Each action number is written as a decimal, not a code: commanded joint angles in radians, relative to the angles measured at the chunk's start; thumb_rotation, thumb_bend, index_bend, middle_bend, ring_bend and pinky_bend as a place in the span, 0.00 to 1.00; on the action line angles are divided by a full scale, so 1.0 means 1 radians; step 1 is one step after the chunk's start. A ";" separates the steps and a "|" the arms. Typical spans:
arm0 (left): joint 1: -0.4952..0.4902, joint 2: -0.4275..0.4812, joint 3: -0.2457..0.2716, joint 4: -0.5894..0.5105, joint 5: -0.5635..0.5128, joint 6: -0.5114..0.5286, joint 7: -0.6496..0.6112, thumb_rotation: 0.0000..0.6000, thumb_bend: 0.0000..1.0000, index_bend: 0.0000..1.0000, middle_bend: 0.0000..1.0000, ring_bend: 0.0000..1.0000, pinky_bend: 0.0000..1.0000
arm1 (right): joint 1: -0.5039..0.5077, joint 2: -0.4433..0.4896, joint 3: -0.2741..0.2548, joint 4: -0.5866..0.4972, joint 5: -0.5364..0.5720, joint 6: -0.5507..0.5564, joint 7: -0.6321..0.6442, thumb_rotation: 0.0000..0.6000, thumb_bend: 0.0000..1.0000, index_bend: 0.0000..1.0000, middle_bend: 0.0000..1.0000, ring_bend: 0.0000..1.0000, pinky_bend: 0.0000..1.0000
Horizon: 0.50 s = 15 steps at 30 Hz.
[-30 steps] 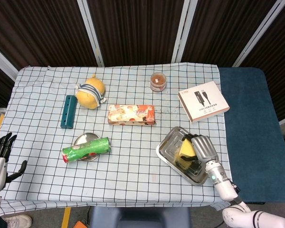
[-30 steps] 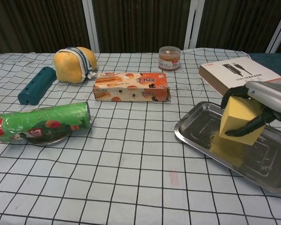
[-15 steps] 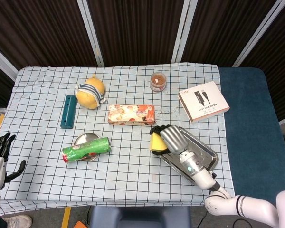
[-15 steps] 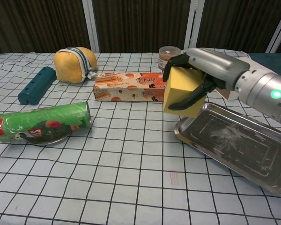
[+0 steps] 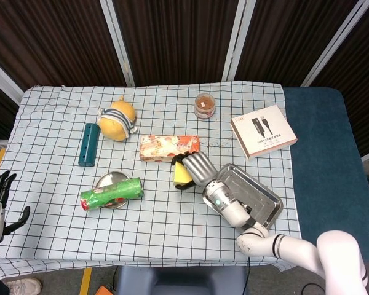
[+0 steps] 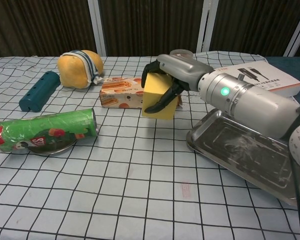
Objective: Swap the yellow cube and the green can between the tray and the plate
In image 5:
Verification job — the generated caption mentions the white usb cable box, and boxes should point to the white usb cable box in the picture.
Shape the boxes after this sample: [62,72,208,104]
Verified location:
[230,104,298,160]

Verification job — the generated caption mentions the white sneaker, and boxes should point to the white sneaker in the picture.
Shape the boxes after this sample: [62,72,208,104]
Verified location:
[6,278,43,295]

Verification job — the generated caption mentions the black floor cable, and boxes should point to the black floor cable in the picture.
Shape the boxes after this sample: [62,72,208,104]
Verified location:
[301,283,327,295]

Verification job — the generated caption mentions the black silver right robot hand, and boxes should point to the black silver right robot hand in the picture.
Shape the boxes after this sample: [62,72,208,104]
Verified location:
[171,150,218,190]

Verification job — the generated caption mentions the yellow cube block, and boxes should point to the yellow cube block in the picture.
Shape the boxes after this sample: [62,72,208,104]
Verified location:
[173,161,193,187]

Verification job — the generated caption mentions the green snack can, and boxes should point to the green snack can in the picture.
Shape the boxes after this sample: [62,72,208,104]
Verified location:
[79,177,145,213]

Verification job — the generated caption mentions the orange printed snack box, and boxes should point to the orange printed snack box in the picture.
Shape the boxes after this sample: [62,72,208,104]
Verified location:
[139,135,204,163]

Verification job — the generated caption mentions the small clear jar brown contents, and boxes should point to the small clear jar brown contents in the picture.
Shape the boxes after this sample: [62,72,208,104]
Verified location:
[194,93,216,120]

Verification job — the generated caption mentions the round steel plate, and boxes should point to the round steel plate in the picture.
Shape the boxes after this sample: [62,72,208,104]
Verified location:
[94,171,132,210]

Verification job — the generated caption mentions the dark blue table pad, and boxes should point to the dark blue table pad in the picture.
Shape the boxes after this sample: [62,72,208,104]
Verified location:
[282,87,369,265]

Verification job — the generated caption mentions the yellow plush toy striped cloth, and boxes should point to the yellow plush toy striped cloth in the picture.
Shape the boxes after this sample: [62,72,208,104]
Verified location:
[97,95,138,143]

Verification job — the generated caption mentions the dark brown folding screen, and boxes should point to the dark brown folding screen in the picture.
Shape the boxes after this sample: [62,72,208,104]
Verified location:
[0,0,369,160]

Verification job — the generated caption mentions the teal rectangular bar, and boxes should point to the teal rectangular bar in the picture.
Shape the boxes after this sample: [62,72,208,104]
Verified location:
[77,122,100,168]

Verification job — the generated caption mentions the dark blue chair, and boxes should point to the dark blue chair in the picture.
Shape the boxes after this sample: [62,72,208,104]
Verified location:
[115,265,248,295]

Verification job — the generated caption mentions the white checkered tablecloth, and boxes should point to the white checkered tablecloth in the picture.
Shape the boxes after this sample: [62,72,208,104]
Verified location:
[0,80,306,279]

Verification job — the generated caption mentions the rectangular steel tray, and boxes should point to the rectangular steel tray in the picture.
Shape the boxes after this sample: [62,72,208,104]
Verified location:
[202,163,284,231]

